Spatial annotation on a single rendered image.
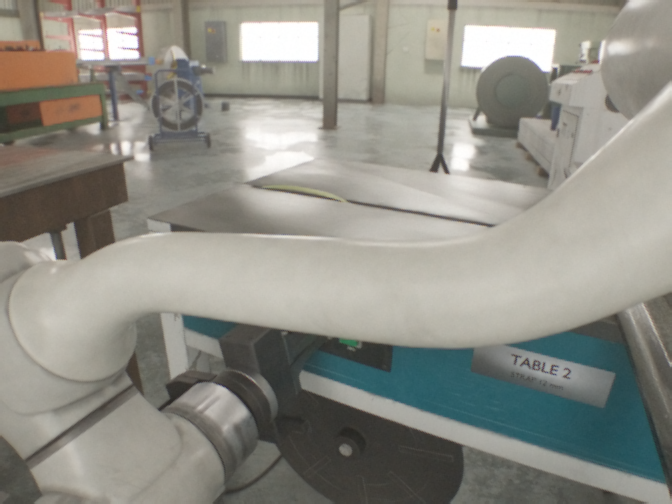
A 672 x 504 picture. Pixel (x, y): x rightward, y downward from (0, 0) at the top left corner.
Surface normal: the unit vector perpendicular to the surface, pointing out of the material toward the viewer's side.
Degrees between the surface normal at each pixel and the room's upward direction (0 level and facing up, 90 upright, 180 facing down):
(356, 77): 90
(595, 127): 90
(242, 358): 90
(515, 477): 0
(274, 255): 31
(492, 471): 0
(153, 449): 42
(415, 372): 90
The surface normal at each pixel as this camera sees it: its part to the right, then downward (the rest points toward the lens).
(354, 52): -0.23, 0.37
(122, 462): 0.59, -0.51
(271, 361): 0.87, -0.02
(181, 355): -0.46, 0.33
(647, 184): -0.65, -0.18
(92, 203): 0.94, 0.15
